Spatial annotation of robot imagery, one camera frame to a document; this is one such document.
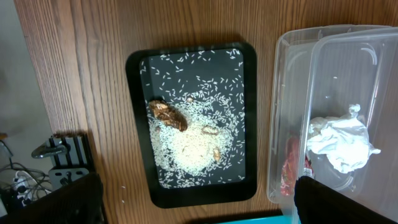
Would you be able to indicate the black aluminium frame post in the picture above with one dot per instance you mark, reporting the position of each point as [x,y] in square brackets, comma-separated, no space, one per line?
[70,155]

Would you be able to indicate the red snack wrapper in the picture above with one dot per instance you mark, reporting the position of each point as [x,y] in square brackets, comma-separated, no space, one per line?
[289,168]

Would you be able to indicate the brown food piece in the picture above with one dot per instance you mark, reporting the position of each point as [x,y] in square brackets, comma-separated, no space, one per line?
[168,115]

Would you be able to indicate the white napkin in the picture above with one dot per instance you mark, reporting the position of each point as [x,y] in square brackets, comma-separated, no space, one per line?
[344,140]

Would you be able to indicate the clear plastic storage bin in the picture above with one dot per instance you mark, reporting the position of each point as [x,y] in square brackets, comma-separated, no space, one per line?
[320,72]

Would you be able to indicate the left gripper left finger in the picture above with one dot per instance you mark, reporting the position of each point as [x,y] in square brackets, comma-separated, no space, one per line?
[78,202]

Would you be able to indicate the teal serving tray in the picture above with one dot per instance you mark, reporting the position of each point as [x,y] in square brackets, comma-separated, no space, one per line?
[264,220]

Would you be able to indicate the black plastic tray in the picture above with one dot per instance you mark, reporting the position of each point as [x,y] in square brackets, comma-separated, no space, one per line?
[215,193]

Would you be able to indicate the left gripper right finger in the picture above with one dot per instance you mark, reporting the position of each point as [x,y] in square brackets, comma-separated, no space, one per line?
[317,203]

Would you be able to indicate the pile of white rice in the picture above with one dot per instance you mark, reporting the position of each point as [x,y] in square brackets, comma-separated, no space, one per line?
[207,88]

